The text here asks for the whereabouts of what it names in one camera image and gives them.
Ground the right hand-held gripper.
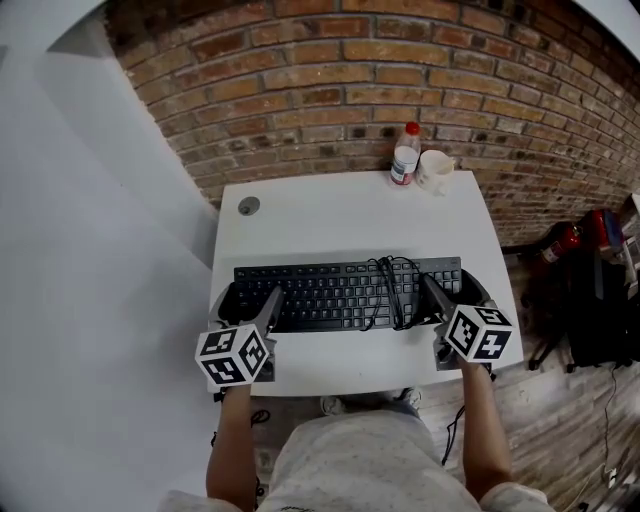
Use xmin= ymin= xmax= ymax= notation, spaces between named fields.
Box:
xmin=421 ymin=267 xmax=515 ymax=374

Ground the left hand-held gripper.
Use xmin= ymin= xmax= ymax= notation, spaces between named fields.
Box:
xmin=194 ymin=281 xmax=286 ymax=395

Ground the black office chair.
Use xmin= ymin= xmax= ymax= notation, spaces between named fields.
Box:
xmin=518 ymin=243 xmax=640 ymax=375

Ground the person's left forearm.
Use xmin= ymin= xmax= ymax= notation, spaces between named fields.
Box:
xmin=205 ymin=383 xmax=262 ymax=512

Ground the white table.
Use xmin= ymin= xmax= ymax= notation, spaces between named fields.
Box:
xmin=209 ymin=170 xmax=526 ymax=399

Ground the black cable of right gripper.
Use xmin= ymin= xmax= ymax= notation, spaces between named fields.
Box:
xmin=441 ymin=363 xmax=497 ymax=467

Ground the person's right forearm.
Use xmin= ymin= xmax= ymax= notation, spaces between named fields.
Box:
xmin=456 ymin=358 xmax=515 ymax=505

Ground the person's right white shoe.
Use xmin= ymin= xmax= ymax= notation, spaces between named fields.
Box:
xmin=396 ymin=386 xmax=423 ymax=412

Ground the clear red-capped water bottle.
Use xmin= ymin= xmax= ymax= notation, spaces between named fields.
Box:
xmin=389 ymin=121 xmax=423 ymax=188

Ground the thin grey floor cable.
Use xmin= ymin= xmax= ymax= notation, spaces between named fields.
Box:
xmin=574 ymin=366 xmax=622 ymax=511

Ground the red fire extinguisher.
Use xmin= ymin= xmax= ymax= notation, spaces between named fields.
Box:
xmin=536 ymin=221 xmax=585 ymax=267

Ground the black keyboard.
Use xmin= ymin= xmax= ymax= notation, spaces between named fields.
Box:
xmin=233 ymin=255 xmax=464 ymax=334

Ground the person's light grey shirt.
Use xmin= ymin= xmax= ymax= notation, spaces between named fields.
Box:
xmin=153 ymin=411 xmax=557 ymax=512

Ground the white cup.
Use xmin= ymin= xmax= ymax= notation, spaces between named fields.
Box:
xmin=415 ymin=148 xmax=457 ymax=198

